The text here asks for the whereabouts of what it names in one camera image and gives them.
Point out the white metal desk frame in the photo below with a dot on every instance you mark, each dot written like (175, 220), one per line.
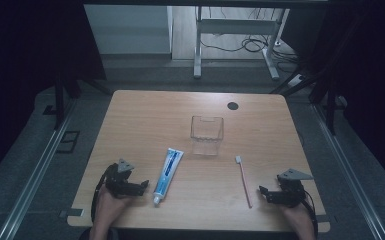
(236, 26)

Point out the person's right hand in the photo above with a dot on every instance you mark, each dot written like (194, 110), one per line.
(300, 220)

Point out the blue and white toothpaste tube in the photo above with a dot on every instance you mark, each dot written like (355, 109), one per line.
(168, 173)

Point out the pink toothbrush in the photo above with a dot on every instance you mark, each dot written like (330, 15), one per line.
(245, 183)

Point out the person's left hand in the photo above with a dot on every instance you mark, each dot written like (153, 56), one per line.
(106, 208)

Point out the black metal stand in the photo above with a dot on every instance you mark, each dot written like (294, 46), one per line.
(330, 110)
(59, 103)

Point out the black round table grommet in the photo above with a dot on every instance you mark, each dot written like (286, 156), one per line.
(233, 106)

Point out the white panel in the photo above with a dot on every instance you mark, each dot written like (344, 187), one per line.
(128, 30)

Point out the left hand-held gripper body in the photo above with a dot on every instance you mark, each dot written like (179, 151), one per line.
(117, 181)

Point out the clear plastic cup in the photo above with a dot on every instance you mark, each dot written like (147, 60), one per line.
(206, 136)

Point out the aluminium floor rail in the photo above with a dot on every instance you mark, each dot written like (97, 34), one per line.
(346, 173)
(36, 176)

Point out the white power strip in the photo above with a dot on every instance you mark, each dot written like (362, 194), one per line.
(295, 80)

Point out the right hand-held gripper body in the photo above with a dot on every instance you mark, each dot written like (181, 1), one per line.
(291, 193)

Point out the dark curtain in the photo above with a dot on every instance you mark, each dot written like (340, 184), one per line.
(20, 66)
(363, 66)

